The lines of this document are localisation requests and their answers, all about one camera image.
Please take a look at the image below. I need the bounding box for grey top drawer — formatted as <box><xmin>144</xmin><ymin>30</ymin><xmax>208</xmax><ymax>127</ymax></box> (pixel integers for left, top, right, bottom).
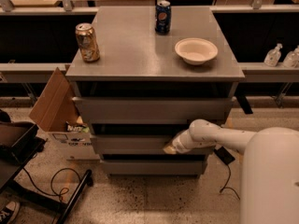
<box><xmin>73</xmin><ymin>97</ymin><xmax>233</xmax><ymax>124</ymax></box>

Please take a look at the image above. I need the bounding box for grey drawer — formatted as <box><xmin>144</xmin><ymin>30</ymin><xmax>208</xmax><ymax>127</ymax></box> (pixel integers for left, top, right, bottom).
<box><xmin>102</xmin><ymin>161</ymin><xmax>207</xmax><ymax>175</ymax></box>
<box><xmin>73</xmin><ymin>97</ymin><xmax>233</xmax><ymax>124</ymax></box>
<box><xmin>90</xmin><ymin>133</ymin><xmax>217</xmax><ymax>156</ymax></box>

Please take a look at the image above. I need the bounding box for grey drawer cabinet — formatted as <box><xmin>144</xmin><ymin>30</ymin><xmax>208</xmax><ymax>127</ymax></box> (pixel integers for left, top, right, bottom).
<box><xmin>65</xmin><ymin>6</ymin><xmax>246</xmax><ymax>177</ymax></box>

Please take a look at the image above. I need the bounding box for grey bottom drawer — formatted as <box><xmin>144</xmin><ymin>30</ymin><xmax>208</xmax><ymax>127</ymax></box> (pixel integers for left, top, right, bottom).
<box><xmin>102</xmin><ymin>161</ymin><xmax>207</xmax><ymax>175</ymax></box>

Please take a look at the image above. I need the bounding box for blue pepsi can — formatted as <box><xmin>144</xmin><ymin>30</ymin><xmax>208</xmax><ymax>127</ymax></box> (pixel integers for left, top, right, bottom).
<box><xmin>155</xmin><ymin>0</ymin><xmax>171</xmax><ymax>35</ymax></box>

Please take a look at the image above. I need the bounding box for black looped floor cable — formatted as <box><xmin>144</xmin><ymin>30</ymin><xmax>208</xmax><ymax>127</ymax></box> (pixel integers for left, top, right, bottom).
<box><xmin>22</xmin><ymin>166</ymin><xmax>82</xmax><ymax>203</ymax></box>

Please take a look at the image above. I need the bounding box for clear sanitizer bottle left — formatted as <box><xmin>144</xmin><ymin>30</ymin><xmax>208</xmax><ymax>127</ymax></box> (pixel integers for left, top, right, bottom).
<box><xmin>263</xmin><ymin>43</ymin><xmax>282</xmax><ymax>67</ymax></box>

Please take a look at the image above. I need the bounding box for black adapter cable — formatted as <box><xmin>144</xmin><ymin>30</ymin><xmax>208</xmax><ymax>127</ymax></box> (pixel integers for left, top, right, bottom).
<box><xmin>219</xmin><ymin>163</ymin><xmax>241</xmax><ymax>202</ymax></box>

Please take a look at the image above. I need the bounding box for open cardboard box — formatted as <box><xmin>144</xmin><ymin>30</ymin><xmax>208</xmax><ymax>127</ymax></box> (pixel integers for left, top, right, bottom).
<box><xmin>29</xmin><ymin>68</ymin><xmax>99</xmax><ymax>160</ymax></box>

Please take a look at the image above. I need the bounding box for white paper bowl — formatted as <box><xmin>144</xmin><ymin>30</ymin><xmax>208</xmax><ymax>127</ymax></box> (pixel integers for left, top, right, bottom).
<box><xmin>175</xmin><ymin>38</ymin><xmax>218</xmax><ymax>65</ymax></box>

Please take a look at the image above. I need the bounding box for black cart frame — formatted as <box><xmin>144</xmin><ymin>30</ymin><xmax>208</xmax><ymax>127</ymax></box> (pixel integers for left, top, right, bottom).
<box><xmin>0</xmin><ymin>110</ymin><xmax>93</xmax><ymax>224</ymax></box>

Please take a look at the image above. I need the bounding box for clear sanitizer bottle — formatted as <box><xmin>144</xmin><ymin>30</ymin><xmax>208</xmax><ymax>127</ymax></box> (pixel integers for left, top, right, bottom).
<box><xmin>263</xmin><ymin>43</ymin><xmax>282</xmax><ymax>67</ymax></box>
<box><xmin>282</xmin><ymin>46</ymin><xmax>299</xmax><ymax>68</ymax></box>

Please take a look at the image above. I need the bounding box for clear sanitizer bottle right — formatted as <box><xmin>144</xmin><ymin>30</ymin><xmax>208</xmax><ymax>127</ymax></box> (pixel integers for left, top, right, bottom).
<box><xmin>282</xmin><ymin>46</ymin><xmax>299</xmax><ymax>68</ymax></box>

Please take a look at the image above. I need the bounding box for black power adapter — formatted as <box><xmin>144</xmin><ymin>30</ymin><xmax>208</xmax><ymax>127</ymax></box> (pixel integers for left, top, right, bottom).
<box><xmin>214</xmin><ymin>147</ymin><xmax>235</xmax><ymax>165</ymax></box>

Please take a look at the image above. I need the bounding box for gold crumpled soda can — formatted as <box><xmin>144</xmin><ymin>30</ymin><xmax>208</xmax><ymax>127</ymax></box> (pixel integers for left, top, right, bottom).
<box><xmin>75</xmin><ymin>22</ymin><xmax>100</xmax><ymax>63</ymax></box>

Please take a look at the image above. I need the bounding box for snack bag in box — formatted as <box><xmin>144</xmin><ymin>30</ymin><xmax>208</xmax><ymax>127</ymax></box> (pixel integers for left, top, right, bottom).
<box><xmin>66</xmin><ymin>124</ymin><xmax>90</xmax><ymax>133</ymax></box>

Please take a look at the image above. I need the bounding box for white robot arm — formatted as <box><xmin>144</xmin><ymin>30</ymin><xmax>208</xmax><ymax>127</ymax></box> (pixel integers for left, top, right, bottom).
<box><xmin>164</xmin><ymin>119</ymin><xmax>299</xmax><ymax>224</ymax></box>

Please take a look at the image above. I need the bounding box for black white sneaker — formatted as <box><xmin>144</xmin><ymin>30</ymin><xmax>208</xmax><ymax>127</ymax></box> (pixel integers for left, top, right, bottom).
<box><xmin>0</xmin><ymin>202</ymin><xmax>20</xmax><ymax>224</ymax></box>

